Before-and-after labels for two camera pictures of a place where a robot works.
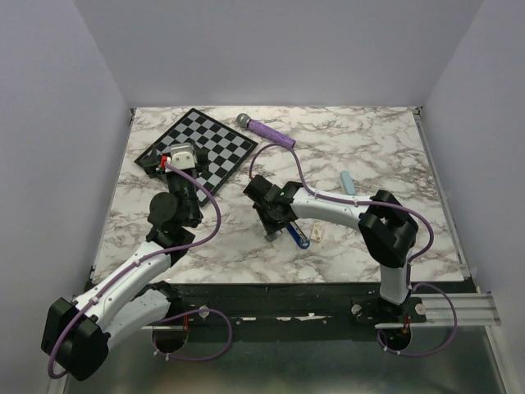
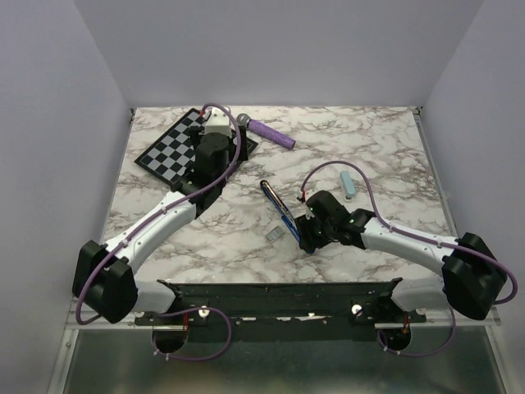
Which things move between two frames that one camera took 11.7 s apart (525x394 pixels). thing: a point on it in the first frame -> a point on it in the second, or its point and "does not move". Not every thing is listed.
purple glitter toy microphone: x=244 y=121 does not move
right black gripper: x=269 y=227 -> x=304 y=225
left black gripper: x=201 y=162 -> x=231 y=148
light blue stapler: x=347 y=180 does not move
